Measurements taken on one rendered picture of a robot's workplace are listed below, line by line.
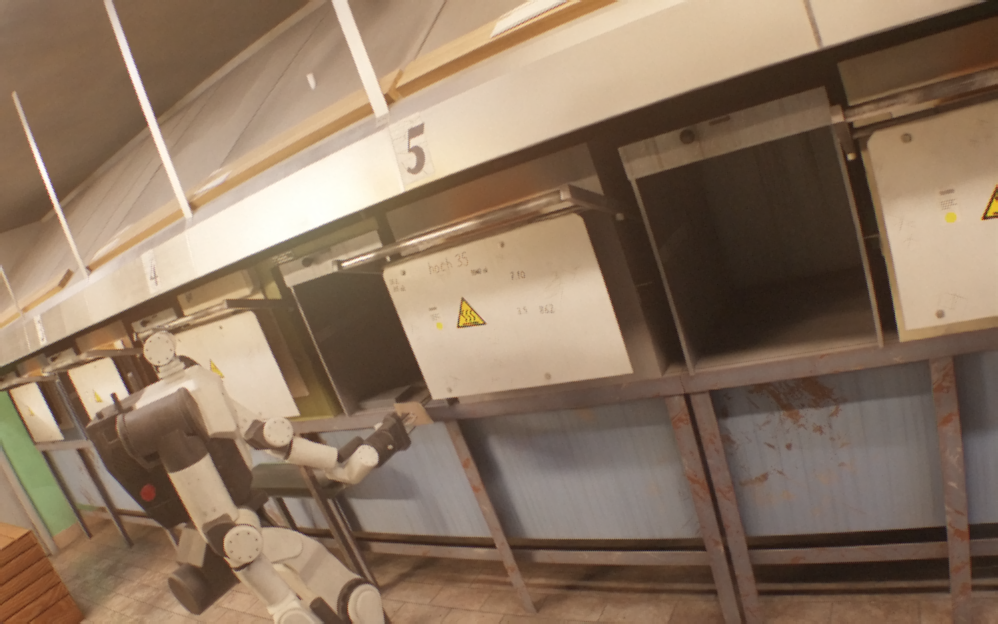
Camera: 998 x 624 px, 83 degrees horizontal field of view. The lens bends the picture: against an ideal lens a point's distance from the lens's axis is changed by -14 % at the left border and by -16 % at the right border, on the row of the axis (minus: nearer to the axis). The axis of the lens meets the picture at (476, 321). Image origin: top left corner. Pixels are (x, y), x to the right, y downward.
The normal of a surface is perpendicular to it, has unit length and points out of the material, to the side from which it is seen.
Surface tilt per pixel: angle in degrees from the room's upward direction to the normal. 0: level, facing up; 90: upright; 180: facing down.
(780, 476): 90
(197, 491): 90
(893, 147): 90
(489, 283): 90
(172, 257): 80
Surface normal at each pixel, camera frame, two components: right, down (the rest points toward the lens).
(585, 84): -0.55, 0.21
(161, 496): 0.37, 0.07
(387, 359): 0.80, -0.17
